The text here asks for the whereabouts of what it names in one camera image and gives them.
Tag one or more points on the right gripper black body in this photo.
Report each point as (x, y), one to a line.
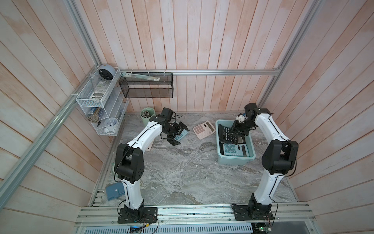
(242, 127)

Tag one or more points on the ruler on black basket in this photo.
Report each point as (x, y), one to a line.
(138, 76)

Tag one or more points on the aluminium front rail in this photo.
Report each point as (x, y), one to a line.
(194, 214)

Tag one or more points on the black wire mesh basket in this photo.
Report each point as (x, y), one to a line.
(138, 88)

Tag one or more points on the pale pink calculator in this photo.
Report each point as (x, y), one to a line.
(147, 146)

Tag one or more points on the blue notebook by left wall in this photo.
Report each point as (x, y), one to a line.
(115, 191)

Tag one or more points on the pens in cup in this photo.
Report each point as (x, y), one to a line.
(146, 114)

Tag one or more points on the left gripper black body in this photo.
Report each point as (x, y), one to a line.
(172, 130)

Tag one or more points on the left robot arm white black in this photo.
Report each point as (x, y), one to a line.
(129, 162)

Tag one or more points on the teal plastic storage box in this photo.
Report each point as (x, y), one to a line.
(229, 160)

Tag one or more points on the mint green pen cup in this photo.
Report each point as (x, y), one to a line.
(151, 110)

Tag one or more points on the teal calculator face up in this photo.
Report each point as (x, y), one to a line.
(235, 150)

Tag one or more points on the white wire mesh shelf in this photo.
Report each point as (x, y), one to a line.
(100, 99)

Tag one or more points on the black calculator face down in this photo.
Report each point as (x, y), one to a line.
(226, 136)

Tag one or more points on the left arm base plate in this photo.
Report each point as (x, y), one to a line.
(142, 215)

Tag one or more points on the teal calculator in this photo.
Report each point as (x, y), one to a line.
(182, 135)

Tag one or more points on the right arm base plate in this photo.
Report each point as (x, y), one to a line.
(252, 212)

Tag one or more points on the white mug on shelf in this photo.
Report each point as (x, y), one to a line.
(110, 125)

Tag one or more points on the grey round alarm clock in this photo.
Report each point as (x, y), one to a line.
(107, 72)

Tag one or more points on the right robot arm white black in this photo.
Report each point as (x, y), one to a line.
(278, 159)

